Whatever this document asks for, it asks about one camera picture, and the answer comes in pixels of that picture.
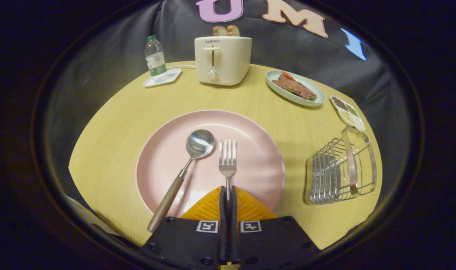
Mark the black backdrop cloth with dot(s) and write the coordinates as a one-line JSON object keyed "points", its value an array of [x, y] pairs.
{"points": [[111, 56]]}

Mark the white square coaster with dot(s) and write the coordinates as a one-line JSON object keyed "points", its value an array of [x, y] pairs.
{"points": [[171, 77]]}

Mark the pale green oval plate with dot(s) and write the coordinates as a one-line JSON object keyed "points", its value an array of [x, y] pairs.
{"points": [[274, 84]]}

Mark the pink round plate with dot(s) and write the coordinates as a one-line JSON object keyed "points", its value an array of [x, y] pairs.
{"points": [[250, 150]]}

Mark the brown meat slices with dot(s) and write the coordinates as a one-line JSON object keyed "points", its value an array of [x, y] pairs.
{"points": [[295, 88]]}

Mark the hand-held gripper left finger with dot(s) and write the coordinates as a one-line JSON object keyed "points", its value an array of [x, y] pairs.
{"points": [[222, 210]]}

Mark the white divided grain dish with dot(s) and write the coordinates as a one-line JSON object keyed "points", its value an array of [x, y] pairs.
{"points": [[348, 112]]}

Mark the clear plastic water bottle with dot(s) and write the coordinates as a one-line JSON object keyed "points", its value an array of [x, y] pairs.
{"points": [[155, 56]]}

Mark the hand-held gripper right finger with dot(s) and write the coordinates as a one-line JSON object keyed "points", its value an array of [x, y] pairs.
{"points": [[234, 210]]}

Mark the cream white toaster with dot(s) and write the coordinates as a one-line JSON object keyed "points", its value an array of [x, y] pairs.
{"points": [[228, 60]]}

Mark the silver metal fork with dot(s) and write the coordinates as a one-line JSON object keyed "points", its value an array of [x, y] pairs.
{"points": [[228, 167]]}

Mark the orange carrot slice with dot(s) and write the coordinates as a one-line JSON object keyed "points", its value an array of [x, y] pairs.
{"points": [[288, 76]]}

